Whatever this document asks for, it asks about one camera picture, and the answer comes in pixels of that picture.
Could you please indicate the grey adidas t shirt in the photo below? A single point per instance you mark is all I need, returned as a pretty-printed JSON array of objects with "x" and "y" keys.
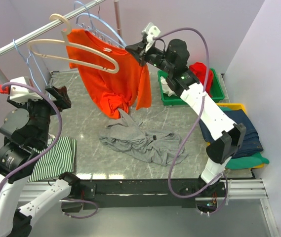
[{"x": 125, "y": 135}]

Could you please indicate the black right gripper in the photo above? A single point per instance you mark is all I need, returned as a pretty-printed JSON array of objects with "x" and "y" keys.
[{"x": 138, "y": 50}]

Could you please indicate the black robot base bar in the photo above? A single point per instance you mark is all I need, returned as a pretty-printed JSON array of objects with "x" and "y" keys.
[{"x": 110, "y": 193}]

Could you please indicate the green plastic bin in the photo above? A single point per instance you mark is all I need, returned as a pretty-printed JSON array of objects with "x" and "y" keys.
[{"x": 216, "y": 91}]

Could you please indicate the light blue wire hanger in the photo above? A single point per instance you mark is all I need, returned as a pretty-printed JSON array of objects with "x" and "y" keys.
[{"x": 108, "y": 34}]

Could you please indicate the orange t shirt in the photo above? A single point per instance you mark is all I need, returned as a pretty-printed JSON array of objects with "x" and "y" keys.
[{"x": 131, "y": 85}]

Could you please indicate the white t shirt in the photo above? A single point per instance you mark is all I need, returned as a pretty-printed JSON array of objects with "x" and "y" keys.
[{"x": 165, "y": 88}]

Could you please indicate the yellow plastic bin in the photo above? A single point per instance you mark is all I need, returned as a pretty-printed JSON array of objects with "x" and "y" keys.
[{"x": 239, "y": 106}]

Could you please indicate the red t shirt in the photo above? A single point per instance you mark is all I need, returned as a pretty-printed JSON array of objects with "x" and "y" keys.
[{"x": 199, "y": 69}]

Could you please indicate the blue denim jeans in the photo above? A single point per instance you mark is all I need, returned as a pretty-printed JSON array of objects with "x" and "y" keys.
[{"x": 249, "y": 133}]

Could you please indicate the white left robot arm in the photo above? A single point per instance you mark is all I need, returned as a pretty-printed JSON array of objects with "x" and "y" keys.
[{"x": 25, "y": 132}]

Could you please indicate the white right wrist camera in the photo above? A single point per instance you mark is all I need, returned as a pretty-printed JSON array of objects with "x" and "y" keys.
[{"x": 150, "y": 32}]

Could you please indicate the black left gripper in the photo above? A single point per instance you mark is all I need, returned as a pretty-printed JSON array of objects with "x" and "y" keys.
[{"x": 62, "y": 98}]

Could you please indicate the green white striped cloth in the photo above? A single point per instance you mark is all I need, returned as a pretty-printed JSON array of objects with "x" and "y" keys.
[{"x": 58, "y": 160}]

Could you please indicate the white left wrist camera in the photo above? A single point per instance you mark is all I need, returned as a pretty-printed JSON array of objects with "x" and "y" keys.
[{"x": 20, "y": 94}]

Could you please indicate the light blue hanger of red shirt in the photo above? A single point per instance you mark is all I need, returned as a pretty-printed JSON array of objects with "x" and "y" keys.
[{"x": 30, "y": 60}]

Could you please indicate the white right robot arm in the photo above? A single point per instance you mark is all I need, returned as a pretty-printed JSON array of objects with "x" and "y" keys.
[{"x": 187, "y": 86}]

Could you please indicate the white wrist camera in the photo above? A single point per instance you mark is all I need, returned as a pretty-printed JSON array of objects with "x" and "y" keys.
[
  {"x": 150, "y": 32},
  {"x": 20, "y": 94}
]

